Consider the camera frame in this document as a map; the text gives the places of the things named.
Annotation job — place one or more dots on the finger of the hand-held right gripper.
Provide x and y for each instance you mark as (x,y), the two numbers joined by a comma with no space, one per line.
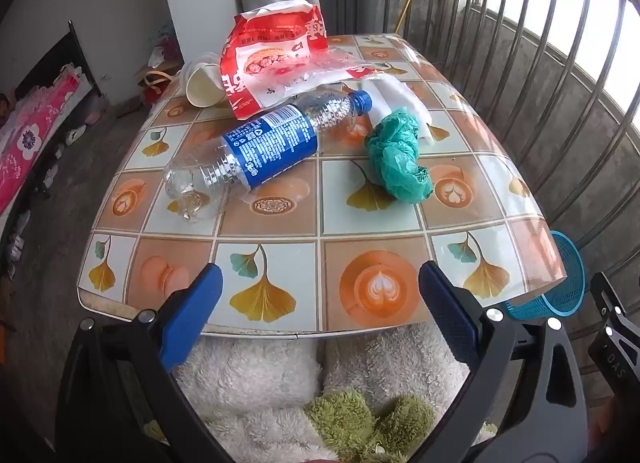
(612,343)

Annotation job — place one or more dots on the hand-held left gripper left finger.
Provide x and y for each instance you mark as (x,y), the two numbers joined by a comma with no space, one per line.
(195,313)

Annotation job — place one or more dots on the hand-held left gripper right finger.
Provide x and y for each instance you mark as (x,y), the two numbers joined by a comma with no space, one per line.
(447,313)

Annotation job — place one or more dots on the blue mesh basket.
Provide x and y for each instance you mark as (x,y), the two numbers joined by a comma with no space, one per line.
(565,288)

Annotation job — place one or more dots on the green plastic bag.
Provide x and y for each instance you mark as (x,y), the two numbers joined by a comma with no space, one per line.
(400,163)

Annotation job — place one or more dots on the clear plastic bottle blue label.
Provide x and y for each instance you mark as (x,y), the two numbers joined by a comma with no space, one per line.
(270,140)

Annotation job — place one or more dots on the white tissue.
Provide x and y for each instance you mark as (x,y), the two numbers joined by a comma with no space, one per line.
(400,93)

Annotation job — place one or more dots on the white paper cup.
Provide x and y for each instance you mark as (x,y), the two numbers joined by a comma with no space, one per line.
(202,85)

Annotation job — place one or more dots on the red white plastic bag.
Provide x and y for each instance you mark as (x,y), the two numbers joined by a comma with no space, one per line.
(270,63)

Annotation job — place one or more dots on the tile patterned tablecloth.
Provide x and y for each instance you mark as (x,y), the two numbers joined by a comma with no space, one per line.
(280,263)

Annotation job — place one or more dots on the white fluffy blanket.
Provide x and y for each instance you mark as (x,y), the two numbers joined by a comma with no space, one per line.
(260,388)

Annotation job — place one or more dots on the row of shoes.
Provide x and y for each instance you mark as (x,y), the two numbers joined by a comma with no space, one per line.
(75,134)

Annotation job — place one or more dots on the metal railing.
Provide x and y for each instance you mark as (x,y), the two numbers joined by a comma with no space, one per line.
(550,108)

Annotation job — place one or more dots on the tan handbag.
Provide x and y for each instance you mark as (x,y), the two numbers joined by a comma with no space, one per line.
(155,85)

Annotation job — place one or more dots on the pink floral blanket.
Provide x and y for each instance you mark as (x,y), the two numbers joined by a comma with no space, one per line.
(30,143)

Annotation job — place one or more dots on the clear plastic cup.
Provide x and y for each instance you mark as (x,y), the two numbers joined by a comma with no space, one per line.
(192,64)

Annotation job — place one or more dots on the floral cloth pile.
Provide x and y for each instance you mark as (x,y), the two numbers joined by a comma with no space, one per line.
(165,45)

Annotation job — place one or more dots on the black bed frame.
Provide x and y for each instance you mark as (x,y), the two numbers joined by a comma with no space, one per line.
(75,50)

